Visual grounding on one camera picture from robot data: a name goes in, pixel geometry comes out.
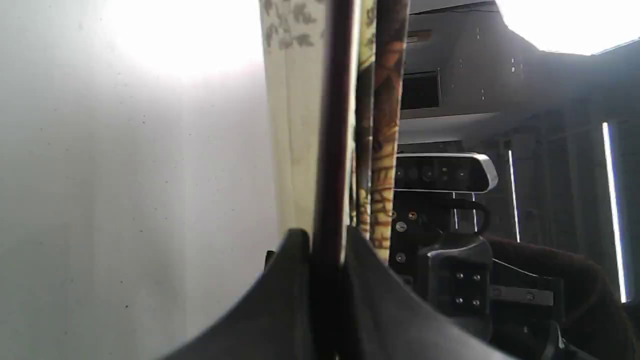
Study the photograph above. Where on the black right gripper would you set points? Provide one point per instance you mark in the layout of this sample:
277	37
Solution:
439	251

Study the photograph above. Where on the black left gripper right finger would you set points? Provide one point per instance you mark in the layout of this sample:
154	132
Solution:
382	319

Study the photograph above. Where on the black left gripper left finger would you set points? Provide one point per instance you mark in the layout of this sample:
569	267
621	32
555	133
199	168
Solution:
271	321

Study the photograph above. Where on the painted folding paper fan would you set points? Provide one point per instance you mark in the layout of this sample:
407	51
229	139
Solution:
334	75

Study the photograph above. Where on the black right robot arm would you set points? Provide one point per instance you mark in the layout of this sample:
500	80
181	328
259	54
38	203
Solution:
596	326

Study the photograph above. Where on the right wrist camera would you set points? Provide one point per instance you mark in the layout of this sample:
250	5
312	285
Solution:
462	172

